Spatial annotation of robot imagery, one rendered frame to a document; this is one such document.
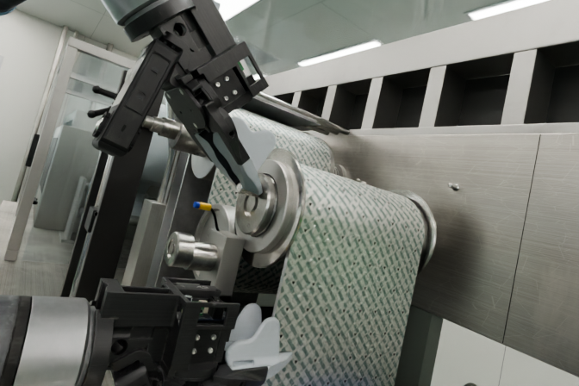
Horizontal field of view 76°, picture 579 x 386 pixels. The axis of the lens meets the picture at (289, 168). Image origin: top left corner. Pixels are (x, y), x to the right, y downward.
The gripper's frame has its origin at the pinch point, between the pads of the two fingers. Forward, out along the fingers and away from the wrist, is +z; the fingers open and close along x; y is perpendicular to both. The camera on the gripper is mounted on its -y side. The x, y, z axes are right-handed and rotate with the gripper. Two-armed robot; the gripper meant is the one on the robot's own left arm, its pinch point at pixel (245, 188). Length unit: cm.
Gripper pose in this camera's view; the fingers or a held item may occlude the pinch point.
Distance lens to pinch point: 42.8
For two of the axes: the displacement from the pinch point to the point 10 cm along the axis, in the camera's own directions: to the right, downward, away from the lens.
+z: 4.6, 8.0, 3.8
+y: 6.8, -6.0, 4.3
